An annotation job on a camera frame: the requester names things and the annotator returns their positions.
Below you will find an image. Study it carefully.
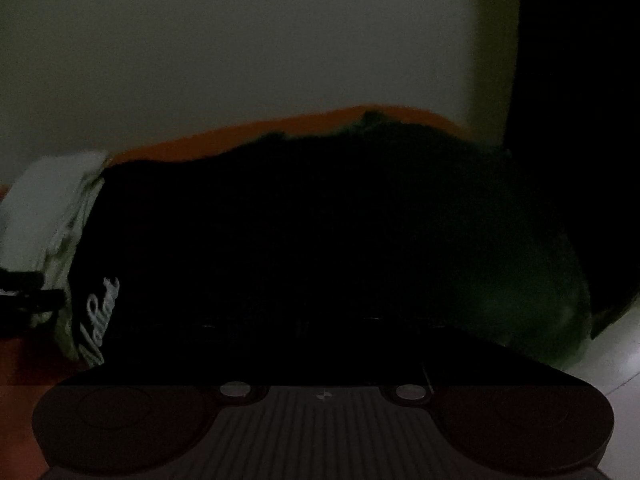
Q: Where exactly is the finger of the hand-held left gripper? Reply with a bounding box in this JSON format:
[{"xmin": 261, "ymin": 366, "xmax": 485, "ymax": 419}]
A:
[{"xmin": 0, "ymin": 267, "xmax": 67, "ymax": 334}]

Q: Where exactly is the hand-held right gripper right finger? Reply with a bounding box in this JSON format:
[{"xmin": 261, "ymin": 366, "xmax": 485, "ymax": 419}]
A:
[{"xmin": 324, "ymin": 322, "xmax": 597, "ymax": 404}]

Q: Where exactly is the dark green folded garment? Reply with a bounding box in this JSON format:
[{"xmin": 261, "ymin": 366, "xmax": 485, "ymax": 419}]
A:
[{"xmin": 345, "ymin": 109, "xmax": 595, "ymax": 372}]

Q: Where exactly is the white folded cloth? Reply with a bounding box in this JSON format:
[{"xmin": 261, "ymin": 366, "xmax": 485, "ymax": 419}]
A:
[{"xmin": 0, "ymin": 149, "xmax": 115, "ymax": 362}]

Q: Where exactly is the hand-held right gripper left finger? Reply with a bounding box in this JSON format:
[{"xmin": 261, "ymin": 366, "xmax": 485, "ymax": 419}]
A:
[{"xmin": 54, "ymin": 322, "xmax": 317, "ymax": 402}]

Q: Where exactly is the black garment with white print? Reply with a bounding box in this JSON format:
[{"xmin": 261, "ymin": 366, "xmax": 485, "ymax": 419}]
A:
[{"xmin": 64, "ymin": 130, "xmax": 526, "ymax": 387}]

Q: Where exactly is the orange blanket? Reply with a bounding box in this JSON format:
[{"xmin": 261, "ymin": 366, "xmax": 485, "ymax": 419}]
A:
[{"xmin": 0, "ymin": 104, "xmax": 477, "ymax": 387}]

